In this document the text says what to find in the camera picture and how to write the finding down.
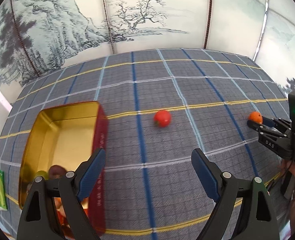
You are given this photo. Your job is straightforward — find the orange mandarin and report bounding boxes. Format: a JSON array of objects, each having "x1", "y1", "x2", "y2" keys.
[
  {"x1": 248, "y1": 111, "x2": 263, "y2": 124},
  {"x1": 54, "y1": 197, "x2": 69, "y2": 226}
]

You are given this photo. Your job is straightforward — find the dark purple mangosteen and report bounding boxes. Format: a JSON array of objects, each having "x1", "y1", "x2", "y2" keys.
[{"x1": 48, "y1": 165, "x2": 67, "y2": 179}]

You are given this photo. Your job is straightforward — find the green apple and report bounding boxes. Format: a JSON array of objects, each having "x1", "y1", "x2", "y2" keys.
[{"x1": 34, "y1": 170, "x2": 49, "y2": 180}]

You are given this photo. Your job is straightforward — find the red gold toffee tin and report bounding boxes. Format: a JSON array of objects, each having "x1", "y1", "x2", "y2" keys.
[{"x1": 19, "y1": 101, "x2": 108, "y2": 239}]

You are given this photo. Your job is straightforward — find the red tomato near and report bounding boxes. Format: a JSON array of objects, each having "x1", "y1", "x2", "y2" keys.
[{"x1": 154, "y1": 110, "x2": 172, "y2": 127}]

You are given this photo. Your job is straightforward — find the grey plaid tablecloth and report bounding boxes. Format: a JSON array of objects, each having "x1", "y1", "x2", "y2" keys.
[{"x1": 0, "y1": 48, "x2": 289, "y2": 239}]

